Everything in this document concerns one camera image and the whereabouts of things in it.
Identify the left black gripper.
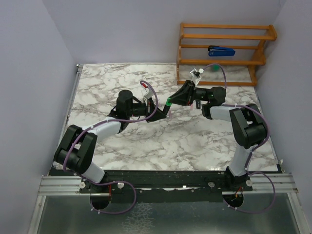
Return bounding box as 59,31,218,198
126,96,166,122

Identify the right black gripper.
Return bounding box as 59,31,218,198
167,81,209,108

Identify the green black highlighter pen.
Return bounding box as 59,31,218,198
162,97,172,116

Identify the orange black highlighter pen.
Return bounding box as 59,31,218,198
195,100,201,109

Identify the green pen cap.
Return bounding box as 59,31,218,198
165,98,172,109

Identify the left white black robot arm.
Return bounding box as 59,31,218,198
54,90,171,193

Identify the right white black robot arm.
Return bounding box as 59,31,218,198
166,80,269,191

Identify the green small object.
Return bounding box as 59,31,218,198
212,65,220,72

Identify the blue stapler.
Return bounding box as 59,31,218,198
207,45,235,57

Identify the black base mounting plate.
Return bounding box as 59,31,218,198
77,170,252,203

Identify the wooden shelf rack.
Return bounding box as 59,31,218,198
176,22,277,87

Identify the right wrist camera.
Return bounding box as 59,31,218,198
190,68,204,86

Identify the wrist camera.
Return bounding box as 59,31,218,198
190,68,204,86
141,87,154,104

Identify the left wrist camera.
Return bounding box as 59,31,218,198
141,87,154,104

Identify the aluminium rail frame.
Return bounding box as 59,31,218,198
26,63,303,234

